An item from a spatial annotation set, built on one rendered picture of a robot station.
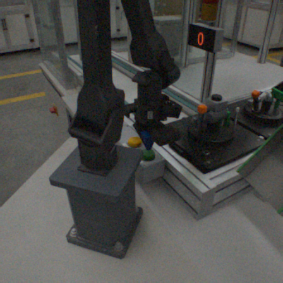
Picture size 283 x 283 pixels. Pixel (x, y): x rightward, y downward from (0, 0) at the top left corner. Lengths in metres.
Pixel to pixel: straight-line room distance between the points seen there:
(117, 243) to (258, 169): 0.35
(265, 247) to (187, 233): 0.18
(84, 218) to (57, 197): 0.22
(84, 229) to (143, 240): 0.14
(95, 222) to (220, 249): 0.29
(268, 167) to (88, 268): 0.45
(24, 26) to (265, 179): 5.54
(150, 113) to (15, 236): 0.44
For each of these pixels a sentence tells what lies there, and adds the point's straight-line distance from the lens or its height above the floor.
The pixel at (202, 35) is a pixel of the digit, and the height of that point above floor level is 1.21.
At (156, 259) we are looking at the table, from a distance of 0.62.
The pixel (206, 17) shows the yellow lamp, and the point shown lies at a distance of 0.89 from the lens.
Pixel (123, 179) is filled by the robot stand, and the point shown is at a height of 1.06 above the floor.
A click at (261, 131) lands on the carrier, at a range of 0.88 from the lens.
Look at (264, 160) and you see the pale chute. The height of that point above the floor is 1.03.
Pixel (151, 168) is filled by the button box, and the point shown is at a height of 0.95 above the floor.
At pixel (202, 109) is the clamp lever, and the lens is 0.72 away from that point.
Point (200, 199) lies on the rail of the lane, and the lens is 0.64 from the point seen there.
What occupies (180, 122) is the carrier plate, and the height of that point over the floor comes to 0.97.
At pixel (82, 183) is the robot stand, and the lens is 0.49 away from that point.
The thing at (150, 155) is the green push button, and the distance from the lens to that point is 0.69.
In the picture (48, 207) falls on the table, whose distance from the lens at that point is 0.75.
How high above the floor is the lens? 1.39
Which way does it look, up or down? 34 degrees down
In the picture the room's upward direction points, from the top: straight up
